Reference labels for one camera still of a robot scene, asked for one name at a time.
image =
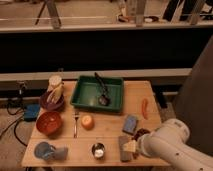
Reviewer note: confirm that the blue plastic cup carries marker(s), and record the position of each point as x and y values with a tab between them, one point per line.
46	151

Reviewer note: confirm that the small metal cup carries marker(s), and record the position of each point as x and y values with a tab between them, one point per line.
98	150

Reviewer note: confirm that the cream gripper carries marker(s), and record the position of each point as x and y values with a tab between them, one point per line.
130	146

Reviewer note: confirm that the orange fruit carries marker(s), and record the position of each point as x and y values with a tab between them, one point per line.
87	122

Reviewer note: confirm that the red chili pepper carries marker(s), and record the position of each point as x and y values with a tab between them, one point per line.
144	108

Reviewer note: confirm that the banana bunch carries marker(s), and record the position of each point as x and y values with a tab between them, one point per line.
54	93

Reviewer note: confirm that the metal fork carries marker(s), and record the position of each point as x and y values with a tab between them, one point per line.
76	117

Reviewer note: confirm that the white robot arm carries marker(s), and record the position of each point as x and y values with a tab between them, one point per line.
168	142

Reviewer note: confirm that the black ladle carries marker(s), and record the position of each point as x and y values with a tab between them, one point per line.
103	98

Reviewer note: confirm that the red-orange bowl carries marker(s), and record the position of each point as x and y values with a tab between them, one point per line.
49	122

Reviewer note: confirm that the blue box on floor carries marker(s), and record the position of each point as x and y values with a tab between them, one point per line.
31	112

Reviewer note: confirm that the blue sponge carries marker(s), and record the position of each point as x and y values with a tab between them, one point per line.
130	124

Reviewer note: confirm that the green plastic tray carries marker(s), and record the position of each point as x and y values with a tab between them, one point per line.
87	92

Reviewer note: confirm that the dark grape bunch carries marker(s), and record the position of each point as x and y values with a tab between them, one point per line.
139	133

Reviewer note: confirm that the white paper cup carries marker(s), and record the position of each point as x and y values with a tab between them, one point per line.
54	82

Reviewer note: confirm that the grey eraser block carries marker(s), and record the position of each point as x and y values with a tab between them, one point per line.
124	156

